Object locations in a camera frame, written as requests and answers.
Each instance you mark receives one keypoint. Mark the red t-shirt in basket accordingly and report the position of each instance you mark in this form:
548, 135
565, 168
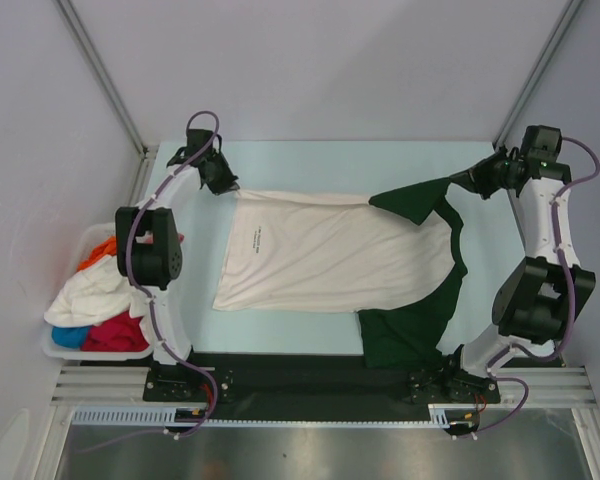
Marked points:
121, 333

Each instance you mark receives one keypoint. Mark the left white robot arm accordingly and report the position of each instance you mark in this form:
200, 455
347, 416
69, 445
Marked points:
150, 256

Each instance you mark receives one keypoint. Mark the white slotted cable duct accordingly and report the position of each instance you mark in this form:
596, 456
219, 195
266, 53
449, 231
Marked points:
187, 417

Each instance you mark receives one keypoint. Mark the right aluminium frame post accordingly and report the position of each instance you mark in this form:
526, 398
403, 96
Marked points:
551, 46

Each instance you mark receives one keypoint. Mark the blue t-shirt in basket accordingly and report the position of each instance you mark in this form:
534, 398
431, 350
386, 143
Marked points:
70, 337

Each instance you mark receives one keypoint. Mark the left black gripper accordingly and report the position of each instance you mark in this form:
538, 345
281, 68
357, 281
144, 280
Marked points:
227, 184

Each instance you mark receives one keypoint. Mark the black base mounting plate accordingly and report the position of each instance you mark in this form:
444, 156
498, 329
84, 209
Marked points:
315, 388

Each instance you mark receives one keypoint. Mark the white plastic laundry basket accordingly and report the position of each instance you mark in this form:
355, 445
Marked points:
91, 237

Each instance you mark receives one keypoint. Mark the left aluminium frame post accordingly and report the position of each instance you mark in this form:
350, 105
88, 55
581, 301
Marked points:
144, 153

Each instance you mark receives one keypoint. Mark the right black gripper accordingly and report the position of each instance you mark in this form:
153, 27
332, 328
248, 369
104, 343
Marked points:
476, 178

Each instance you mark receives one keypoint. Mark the aluminium frame post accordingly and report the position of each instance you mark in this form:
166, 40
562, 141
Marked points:
551, 46
144, 153

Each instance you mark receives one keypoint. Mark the white green raglan t-shirt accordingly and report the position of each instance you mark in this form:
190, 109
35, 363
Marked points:
393, 259

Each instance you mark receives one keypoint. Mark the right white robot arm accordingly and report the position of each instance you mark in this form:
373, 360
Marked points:
535, 310

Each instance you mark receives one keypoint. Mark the white t-shirt in basket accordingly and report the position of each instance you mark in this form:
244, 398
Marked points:
94, 295

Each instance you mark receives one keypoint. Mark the orange t-shirt in basket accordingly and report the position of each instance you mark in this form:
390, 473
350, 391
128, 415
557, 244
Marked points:
108, 248

